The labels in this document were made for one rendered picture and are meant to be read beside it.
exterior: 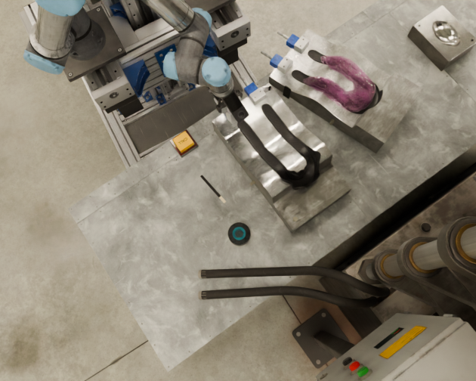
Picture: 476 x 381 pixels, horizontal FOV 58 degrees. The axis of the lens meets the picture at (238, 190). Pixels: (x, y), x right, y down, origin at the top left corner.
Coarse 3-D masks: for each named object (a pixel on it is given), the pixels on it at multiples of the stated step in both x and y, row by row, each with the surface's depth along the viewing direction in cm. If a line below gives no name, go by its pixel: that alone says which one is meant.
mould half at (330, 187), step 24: (216, 120) 157; (264, 120) 156; (288, 120) 156; (240, 144) 155; (264, 144) 154; (288, 144) 152; (312, 144) 149; (264, 168) 149; (288, 168) 146; (264, 192) 151; (288, 192) 151; (312, 192) 151; (336, 192) 151; (288, 216) 150; (312, 216) 149
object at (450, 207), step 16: (448, 192) 157; (464, 192) 156; (432, 208) 155; (448, 208) 155; (464, 208) 155; (416, 224) 154; (432, 224) 154; (384, 240) 153; (400, 240) 153; (352, 272) 151; (384, 304) 148; (400, 304) 147; (416, 304) 147; (384, 320) 146
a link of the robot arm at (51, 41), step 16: (48, 0) 94; (64, 0) 93; (80, 0) 94; (48, 16) 106; (64, 16) 98; (32, 32) 122; (48, 32) 113; (64, 32) 114; (32, 48) 124; (48, 48) 123; (64, 48) 126; (32, 64) 131; (48, 64) 127; (64, 64) 133
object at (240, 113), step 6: (228, 96) 134; (234, 96) 135; (228, 102) 135; (234, 102) 135; (240, 102) 136; (228, 108) 136; (234, 108) 136; (240, 108) 137; (234, 114) 137; (240, 114) 137; (246, 114) 138; (240, 120) 138
